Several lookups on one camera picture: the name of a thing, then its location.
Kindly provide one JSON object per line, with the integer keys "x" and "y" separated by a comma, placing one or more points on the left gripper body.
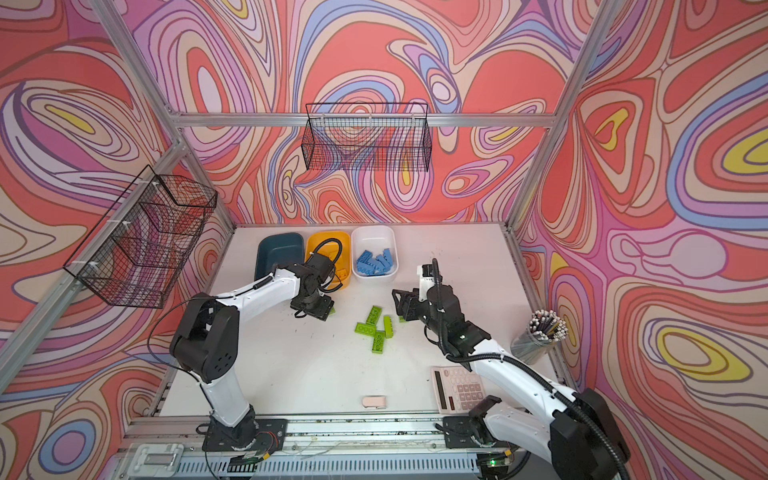
{"x": 319, "y": 305}

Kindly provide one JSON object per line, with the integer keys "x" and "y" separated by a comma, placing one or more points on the white plastic handle bracket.
{"x": 156, "y": 461}

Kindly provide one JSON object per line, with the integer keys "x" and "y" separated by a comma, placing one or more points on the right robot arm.
{"x": 575, "y": 432}

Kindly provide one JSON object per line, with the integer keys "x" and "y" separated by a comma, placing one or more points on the green lego brick bottom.
{"x": 379, "y": 339}

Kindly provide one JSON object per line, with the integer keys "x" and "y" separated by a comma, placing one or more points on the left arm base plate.
{"x": 266, "y": 435}

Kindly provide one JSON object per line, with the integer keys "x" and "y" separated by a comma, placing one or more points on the blue lego brick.
{"x": 381, "y": 264}
{"x": 387, "y": 255}
{"x": 365, "y": 257}

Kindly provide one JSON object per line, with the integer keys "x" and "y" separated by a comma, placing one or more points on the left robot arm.
{"x": 207, "y": 344}

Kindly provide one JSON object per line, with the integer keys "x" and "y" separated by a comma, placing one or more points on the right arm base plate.
{"x": 463, "y": 432}

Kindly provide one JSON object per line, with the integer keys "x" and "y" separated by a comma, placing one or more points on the white plastic bin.
{"x": 375, "y": 238}

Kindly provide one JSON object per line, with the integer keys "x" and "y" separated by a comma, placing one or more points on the back wire basket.
{"x": 374, "y": 136}

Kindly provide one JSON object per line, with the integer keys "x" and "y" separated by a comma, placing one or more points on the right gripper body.
{"x": 420, "y": 310}

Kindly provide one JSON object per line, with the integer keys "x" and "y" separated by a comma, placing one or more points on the cup of pencils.
{"x": 544, "y": 330}

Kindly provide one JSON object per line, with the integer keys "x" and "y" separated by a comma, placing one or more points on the yellow plastic bin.
{"x": 333, "y": 244}

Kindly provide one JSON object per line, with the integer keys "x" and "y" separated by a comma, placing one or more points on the green lego brick low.
{"x": 365, "y": 329}

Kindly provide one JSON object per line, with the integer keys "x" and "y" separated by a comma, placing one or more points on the dark teal plastic bin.
{"x": 277, "y": 250}

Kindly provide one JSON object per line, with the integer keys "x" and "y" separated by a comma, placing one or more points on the left wire basket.
{"x": 147, "y": 246}

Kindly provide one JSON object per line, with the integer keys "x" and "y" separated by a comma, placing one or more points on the blue lego brick lone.
{"x": 365, "y": 269}

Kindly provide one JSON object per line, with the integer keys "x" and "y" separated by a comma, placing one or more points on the wire basket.
{"x": 147, "y": 246}
{"x": 374, "y": 136}

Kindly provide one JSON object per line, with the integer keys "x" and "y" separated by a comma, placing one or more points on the pink calculator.
{"x": 456, "y": 390}

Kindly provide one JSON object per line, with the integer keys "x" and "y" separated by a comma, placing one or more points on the pink eraser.
{"x": 374, "y": 402}

